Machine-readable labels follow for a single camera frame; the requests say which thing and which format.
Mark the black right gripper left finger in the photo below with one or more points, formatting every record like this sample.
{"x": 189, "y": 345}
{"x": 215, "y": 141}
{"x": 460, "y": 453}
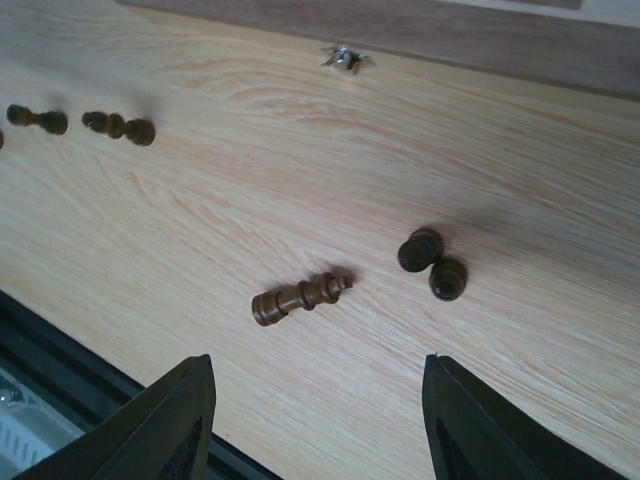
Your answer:
{"x": 162, "y": 433}

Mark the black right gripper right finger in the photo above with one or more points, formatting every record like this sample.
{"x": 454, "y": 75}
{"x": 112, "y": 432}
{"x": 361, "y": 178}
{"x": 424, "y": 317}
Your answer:
{"x": 475, "y": 433}

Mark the metal board clasp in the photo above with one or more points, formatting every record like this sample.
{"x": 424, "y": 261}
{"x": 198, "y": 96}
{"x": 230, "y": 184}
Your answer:
{"x": 345, "y": 59}

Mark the wooden chess board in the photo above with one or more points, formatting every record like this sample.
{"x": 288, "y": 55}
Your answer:
{"x": 543, "y": 41}

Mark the dark fallen king piece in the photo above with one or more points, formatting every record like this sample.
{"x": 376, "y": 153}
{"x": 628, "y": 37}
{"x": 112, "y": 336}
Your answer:
{"x": 272, "y": 306}

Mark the grey slotted cable duct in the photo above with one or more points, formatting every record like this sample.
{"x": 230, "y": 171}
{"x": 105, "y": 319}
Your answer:
{"x": 30, "y": 434}

